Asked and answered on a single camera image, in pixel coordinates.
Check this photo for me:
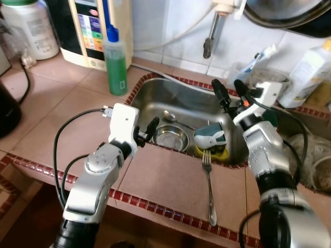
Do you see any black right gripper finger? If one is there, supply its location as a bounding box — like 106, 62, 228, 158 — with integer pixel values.
233, 79, 252, 100
211, 79, 232, 111

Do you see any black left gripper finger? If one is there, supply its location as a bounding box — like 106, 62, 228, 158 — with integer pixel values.
142, 116, 161, 143

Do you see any small steel bowl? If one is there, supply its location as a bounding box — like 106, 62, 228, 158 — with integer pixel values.
152, 123, 191, 153

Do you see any steel spoon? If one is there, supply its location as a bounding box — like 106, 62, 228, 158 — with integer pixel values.
163, 110, 194, 130

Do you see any teal mug with rabbit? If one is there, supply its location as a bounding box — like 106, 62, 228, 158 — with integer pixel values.
194, 123, 228, 151

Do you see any yellow plastic bowl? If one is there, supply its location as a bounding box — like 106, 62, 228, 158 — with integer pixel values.
195, 145, 231, 162

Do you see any black kitchen appliance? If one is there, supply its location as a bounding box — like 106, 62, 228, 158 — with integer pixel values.
0, 80, 22, 137

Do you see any small clear plastic cup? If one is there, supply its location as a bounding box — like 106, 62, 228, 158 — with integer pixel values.
228, 62, 254, 84

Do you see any steel sink basin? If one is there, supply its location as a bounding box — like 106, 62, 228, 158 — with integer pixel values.
129, 77, 249, 166
277, 106, 331, 194

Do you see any white blue toothbrush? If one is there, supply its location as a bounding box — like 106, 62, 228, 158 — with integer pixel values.
243, 44, 277, 73

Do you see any clear plastic measuring cup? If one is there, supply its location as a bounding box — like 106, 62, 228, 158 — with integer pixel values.
256, 67, 293, 92

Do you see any thin white tube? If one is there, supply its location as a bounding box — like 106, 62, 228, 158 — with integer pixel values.
132, 10, 219, 52

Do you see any white bottle with yellow cap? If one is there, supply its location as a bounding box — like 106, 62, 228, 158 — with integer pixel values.
279, 39, 331, 109

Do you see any green dish soap bottle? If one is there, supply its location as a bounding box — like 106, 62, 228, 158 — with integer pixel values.
103, 25, 128, 96

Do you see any clear plastic bag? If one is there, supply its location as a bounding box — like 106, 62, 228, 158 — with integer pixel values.
282, 134, 331, 192

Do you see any steel fork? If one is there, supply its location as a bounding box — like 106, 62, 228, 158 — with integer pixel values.
202, 150, 218, 226

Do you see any steel mesh strainer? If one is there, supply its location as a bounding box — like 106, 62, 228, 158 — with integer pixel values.
310, 155, 331, 192

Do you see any cream water filter appliance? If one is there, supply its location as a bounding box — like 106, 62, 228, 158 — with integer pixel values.
47, 0, 134, 70

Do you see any white power plug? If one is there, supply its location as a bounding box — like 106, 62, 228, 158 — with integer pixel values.
18, 52, 37, 70

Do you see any white plastic jar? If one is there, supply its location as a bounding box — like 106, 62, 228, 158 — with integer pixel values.
0, 0, 60, 60

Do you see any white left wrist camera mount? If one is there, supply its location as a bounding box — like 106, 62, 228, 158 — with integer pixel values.
107, 103, 140, 156

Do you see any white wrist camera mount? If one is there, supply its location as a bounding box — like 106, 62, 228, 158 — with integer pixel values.
247, 82, 283, 122
107, 103, 140, 156

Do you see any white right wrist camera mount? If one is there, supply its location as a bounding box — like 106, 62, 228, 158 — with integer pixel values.
247, 82, 283, 122

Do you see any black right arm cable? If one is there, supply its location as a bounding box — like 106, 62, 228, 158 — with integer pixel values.
248, 97, 309, 188

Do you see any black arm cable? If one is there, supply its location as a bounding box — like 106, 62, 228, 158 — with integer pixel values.
248, 97, 309, 188
52, 106, 117, 210

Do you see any grey wall tap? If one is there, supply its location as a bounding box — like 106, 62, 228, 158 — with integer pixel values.
203, 0, 244, 59

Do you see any white drain hose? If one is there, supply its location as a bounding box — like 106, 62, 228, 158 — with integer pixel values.
131, 62, 177, 81

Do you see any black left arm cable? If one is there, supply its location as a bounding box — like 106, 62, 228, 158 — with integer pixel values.
52, 106, 117, 210

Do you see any black power cord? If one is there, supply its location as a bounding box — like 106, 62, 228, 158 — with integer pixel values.
16, 59, 33, 104

